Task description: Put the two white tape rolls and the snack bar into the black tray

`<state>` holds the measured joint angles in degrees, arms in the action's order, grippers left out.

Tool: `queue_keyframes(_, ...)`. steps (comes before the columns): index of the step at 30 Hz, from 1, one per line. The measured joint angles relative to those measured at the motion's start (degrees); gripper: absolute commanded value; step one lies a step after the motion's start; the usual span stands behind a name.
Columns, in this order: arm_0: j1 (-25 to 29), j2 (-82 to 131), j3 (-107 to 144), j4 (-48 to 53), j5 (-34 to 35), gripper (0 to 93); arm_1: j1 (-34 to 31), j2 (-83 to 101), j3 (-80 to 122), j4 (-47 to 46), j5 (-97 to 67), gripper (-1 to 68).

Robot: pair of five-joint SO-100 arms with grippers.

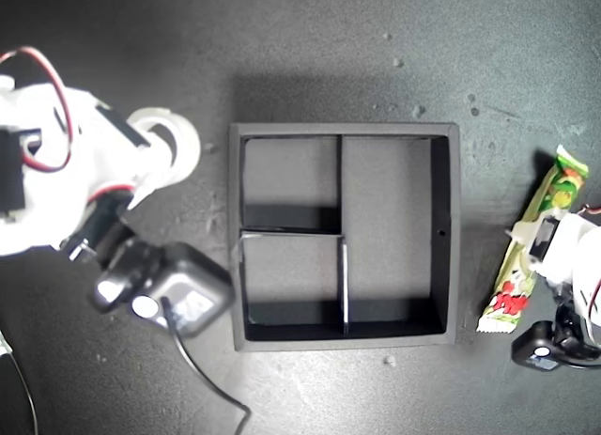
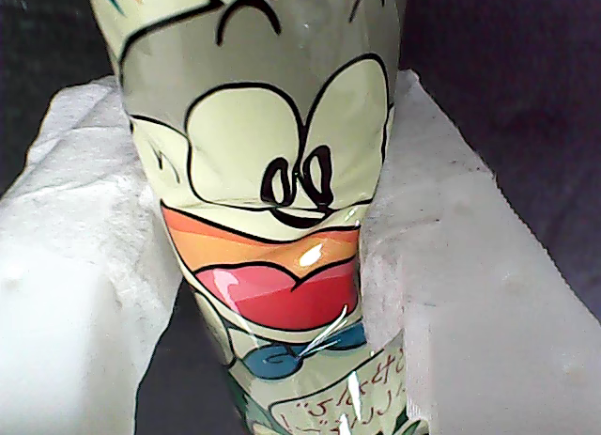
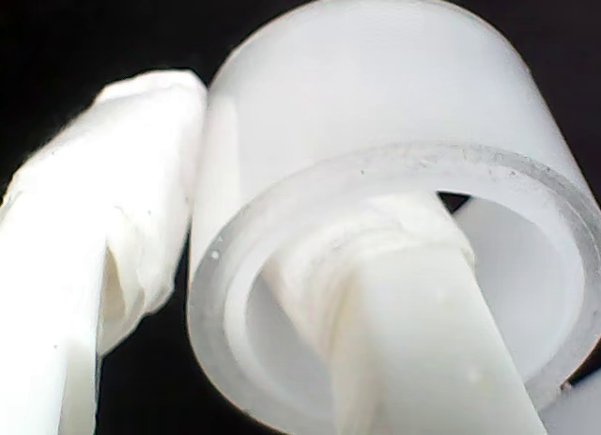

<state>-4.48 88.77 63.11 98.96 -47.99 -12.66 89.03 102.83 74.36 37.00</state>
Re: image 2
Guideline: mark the snack bar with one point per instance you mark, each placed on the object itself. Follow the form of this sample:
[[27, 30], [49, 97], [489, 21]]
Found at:
[[263, 172]]

